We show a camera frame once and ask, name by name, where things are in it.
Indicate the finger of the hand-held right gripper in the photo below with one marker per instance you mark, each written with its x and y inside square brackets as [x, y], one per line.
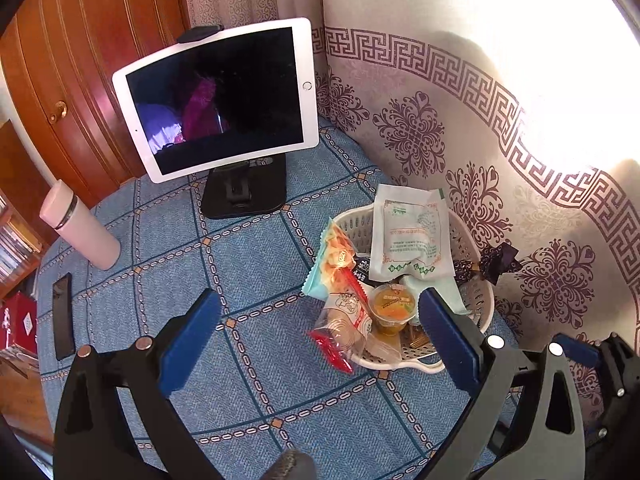
[622, 375]
[582, 352]

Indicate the white tablet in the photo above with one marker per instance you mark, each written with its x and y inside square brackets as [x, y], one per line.
[220, 100]

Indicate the white and green snack packet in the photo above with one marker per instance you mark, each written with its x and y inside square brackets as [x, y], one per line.
[412, 230]

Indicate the wooden bookshelf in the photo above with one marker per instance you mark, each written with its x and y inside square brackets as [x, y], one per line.
[17, 250]

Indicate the clear red-edged snack packet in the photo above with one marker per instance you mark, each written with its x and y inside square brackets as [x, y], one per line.
[342, 327]

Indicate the orange teal snack bag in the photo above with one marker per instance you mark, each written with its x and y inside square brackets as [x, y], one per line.
[332, 255]

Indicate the wooden door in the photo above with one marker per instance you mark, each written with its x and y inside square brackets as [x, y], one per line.
[90, 60]

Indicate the white patterned curtain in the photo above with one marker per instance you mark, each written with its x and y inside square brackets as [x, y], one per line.
[450, 85]

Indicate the pink thermos bottle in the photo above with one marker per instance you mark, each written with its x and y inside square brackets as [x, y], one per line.
[85, 230]

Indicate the white plastic basket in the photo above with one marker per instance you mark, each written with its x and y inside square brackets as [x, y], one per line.
[470, 245]

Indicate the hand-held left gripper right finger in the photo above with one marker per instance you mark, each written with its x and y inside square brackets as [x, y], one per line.
[445, 340]

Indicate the blue patterned tablecloth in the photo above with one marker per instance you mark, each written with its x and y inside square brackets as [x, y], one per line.
[250, 270]

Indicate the black snack packet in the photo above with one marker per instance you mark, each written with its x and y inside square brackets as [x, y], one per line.
[362, 266]

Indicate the black tablet stand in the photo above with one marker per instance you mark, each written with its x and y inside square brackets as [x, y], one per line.
[250, 190]

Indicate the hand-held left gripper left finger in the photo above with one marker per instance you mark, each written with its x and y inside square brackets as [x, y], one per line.
[192, 340]

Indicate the black phone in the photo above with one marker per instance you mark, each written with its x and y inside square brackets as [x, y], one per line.
[64, 317]

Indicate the red box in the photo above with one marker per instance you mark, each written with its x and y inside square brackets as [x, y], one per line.
[17, 325]

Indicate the yellow jelly cup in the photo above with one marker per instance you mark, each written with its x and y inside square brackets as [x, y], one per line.
[392, 307]

